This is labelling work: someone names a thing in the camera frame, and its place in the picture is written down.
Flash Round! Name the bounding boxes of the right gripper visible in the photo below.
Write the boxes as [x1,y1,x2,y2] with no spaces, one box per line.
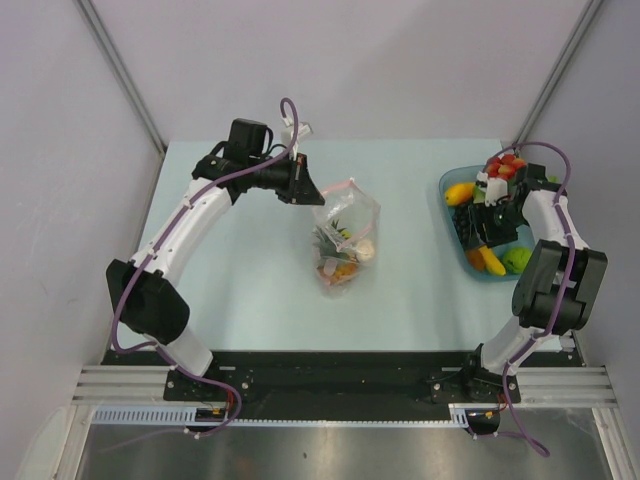
[468,200,529,251]

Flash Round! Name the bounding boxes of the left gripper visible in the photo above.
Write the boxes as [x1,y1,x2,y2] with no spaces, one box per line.
[248,151,324,206]

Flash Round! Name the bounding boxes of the small orange fruit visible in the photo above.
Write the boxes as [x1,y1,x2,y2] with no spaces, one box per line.
[465,249,486,272]

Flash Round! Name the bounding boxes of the clear zip top bag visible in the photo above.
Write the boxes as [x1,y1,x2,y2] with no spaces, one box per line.
[311,178,381,296]

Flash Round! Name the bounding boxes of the orange toy pineapple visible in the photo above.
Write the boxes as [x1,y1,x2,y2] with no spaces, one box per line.
[313,220,359,287]

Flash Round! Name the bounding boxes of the green celery stalk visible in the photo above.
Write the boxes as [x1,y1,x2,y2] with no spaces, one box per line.
[318,239,376,276]

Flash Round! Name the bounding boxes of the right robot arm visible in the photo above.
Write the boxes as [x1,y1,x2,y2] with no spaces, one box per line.
[459,164,608,402]

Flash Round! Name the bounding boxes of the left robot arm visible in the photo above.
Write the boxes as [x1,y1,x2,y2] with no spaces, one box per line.
[106,118,324,400]

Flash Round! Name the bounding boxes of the teal plastic food tray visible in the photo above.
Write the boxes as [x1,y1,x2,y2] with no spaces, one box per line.
[439,160,548,282]

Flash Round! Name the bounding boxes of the dark blue grape bunch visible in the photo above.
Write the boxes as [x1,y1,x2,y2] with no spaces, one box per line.
[452,201,472,248]

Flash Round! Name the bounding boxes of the yellow toy banana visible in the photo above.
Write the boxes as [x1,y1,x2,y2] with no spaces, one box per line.
[478,245,506,276]

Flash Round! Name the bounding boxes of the white green cabbage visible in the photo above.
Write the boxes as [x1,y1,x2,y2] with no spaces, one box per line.
[473,181,488,204]

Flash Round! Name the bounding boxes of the yellow toy mango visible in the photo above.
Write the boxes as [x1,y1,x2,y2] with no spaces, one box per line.
[444,182,476,207]

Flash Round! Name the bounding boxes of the green round fruit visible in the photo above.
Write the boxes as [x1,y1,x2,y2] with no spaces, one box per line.
[502,247,532,275]

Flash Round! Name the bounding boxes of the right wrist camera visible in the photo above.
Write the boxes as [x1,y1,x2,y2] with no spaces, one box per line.
[475,171,509,207]

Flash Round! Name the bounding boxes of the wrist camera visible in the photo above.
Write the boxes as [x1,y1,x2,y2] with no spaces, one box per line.
[475,171,509,207]
[280,121,313,150]

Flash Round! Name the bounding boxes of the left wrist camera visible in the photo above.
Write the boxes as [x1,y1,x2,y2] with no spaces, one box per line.
[280,121,313,150]

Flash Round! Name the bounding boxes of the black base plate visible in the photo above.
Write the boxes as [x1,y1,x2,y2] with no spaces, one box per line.
[99,342,586,421]

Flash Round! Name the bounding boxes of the right corner aluminium post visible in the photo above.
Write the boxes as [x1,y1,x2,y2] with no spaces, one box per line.
[512,0,606,143]

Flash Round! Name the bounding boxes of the corner aluminium post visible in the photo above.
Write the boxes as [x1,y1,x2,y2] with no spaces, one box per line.
[512,0,606,143]
[72,0,168,159]

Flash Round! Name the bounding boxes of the left corner aluminium post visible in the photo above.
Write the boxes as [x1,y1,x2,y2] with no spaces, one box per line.
[72,0,168,159]

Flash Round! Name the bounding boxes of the aluminium frame rail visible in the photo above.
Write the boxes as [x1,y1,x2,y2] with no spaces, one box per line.
[72,365,169,405]

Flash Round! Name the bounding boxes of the white cable duct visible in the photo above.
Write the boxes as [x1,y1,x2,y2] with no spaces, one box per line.
[92,403,474,427]

